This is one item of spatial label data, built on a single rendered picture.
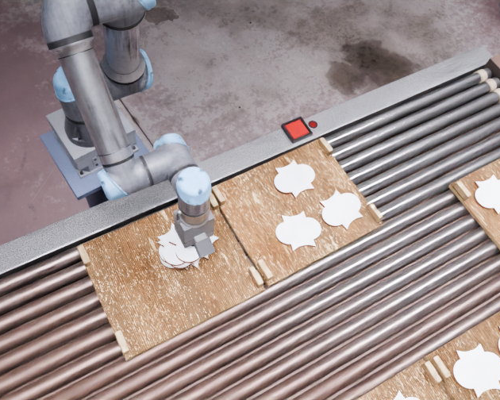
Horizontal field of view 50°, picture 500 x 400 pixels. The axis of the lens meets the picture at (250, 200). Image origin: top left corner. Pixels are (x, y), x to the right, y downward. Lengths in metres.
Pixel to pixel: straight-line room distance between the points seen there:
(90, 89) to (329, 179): 0.82
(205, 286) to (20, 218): 1.43
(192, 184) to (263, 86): 1.97
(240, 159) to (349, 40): 1.90
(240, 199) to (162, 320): 0.42
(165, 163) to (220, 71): 1.95
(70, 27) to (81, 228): 0.65
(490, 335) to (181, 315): 0.85
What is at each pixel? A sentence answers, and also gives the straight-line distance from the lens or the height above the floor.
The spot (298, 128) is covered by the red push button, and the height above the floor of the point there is 0.93.
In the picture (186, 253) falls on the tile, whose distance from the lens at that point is 1.47.
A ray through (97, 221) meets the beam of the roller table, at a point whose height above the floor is 0.92.
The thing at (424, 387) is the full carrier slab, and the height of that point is 0.94.
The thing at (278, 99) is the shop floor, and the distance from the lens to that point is 3.08.
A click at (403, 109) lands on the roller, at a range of 1.97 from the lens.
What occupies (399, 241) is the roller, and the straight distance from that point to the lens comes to 1.69.
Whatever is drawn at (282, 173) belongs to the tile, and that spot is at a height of 0.95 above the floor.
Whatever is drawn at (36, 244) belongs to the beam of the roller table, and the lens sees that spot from 1.64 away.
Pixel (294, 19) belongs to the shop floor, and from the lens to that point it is 3.53.
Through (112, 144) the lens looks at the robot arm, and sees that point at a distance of 1.23.
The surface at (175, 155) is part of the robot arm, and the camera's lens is 1.26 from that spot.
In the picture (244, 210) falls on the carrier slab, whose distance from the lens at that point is 1.61.
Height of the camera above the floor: 2.35
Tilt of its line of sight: 61 degrees down
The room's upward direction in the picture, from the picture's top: 11 degrees clockwise
